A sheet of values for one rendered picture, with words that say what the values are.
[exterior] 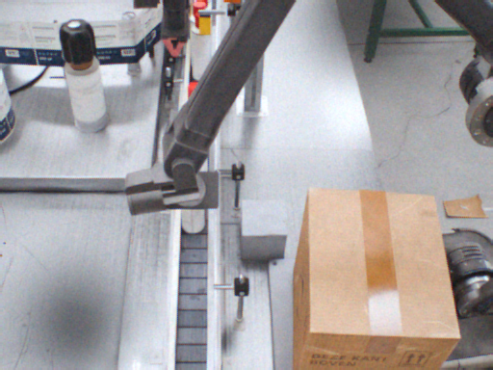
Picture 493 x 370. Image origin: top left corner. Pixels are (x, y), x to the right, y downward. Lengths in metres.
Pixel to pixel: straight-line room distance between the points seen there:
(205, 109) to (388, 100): 2.33
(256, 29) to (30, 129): 0.93
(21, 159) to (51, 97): 0.24
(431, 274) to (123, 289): 0.65
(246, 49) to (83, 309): 0.70
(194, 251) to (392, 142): 1.77
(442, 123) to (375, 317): 2.22
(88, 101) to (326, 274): 0.78
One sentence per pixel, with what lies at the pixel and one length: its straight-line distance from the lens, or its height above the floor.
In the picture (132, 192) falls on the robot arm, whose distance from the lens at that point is 0.97.
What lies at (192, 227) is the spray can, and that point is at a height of 0.90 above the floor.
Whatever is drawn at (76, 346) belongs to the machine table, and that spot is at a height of 0.83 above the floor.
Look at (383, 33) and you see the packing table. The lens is 3.31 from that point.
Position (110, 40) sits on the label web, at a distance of 1.69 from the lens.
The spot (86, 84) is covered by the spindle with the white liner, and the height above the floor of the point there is 1.03.
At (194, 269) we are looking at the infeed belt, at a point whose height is 0.88.
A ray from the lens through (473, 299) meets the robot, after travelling 1.98.
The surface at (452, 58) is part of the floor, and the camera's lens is 3.60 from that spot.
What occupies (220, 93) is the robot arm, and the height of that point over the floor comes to 1.39.
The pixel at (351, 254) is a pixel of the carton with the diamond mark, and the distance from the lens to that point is 1.03.
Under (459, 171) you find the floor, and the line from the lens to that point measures 2.90.
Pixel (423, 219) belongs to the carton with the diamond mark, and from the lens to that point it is 1.12.
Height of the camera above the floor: 1.94
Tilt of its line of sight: 48 degrees down
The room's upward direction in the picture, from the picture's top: 4 degrees clockwise
